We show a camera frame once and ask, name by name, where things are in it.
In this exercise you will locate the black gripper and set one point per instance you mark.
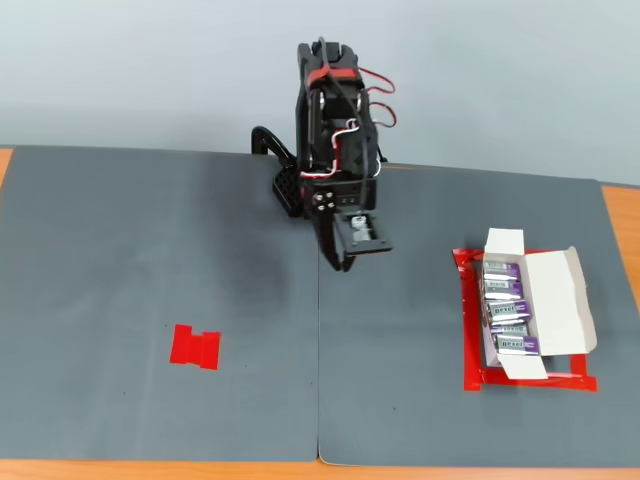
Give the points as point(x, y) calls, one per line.
point(345, 196)

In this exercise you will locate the purple silver Bexel battery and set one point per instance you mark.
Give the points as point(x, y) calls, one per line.
point(517, 345)
point(509, 312)
point(512, 330)
point(504, 288)
point(501, 270)

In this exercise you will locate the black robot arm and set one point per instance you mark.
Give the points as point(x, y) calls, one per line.
point(345, 140)

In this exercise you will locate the white cardboard box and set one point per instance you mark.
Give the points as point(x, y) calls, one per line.
point(555, 300)

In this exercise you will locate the black table clamp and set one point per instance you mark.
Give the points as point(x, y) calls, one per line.
point(272, 140)

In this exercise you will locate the gray table mat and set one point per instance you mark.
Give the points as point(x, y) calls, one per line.
point(125, 275)
point(400, 350)

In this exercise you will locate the red tape band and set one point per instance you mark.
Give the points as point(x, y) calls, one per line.
point(345, 76)

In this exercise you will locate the red tape marker patch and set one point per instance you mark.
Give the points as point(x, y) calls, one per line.
point(192, 347)

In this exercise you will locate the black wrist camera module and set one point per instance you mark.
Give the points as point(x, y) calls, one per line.
point(362, 232)

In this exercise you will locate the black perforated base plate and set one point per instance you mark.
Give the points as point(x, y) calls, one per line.
point(285, 192)

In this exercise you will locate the red tape frame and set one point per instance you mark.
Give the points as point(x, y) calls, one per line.
point(472, 350)

